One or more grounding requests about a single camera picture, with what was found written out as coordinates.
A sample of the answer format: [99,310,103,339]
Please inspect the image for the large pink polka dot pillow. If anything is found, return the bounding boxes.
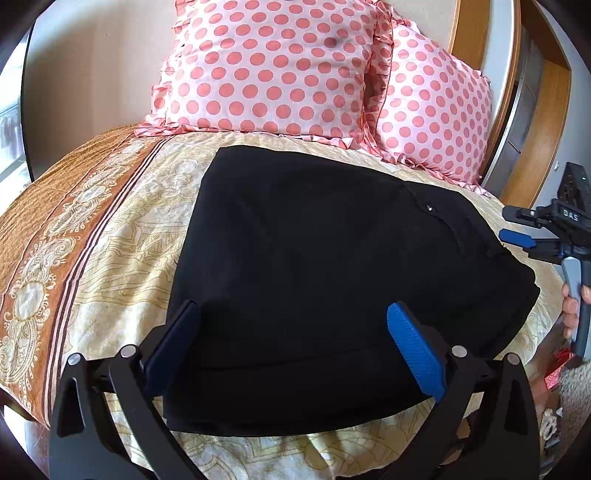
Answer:
[135,0,393,148]

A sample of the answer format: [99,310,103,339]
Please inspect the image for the wooden sliding door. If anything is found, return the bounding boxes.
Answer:
[503,28,573,208]

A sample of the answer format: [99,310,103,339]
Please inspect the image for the beige fluffy rug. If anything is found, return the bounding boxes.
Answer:
[554,364,591,462]

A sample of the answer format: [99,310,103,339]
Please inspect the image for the person's right hand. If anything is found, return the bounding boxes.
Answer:
[561,282,591,340]

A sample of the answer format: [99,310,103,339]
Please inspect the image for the yellow patterned bedspread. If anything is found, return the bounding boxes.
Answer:
[0,124,566,480]

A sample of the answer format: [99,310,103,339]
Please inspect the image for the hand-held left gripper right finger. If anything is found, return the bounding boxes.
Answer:
[387,301,541,480]

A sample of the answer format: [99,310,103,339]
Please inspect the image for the black pants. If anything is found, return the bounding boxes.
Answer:
[164,145,542,437]

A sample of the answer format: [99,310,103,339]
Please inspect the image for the red patterned packet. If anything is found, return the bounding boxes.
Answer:
[544,348,575,391]

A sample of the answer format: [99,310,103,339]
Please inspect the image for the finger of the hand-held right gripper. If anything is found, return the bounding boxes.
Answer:
[502,205,561,228]
[499,229,563,260]

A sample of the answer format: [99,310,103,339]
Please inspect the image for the small pink polka dot pillow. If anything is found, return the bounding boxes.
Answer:
[365,11,494,197]

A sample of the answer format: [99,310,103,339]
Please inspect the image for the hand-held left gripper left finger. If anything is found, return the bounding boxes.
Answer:
[48,299,204,480]

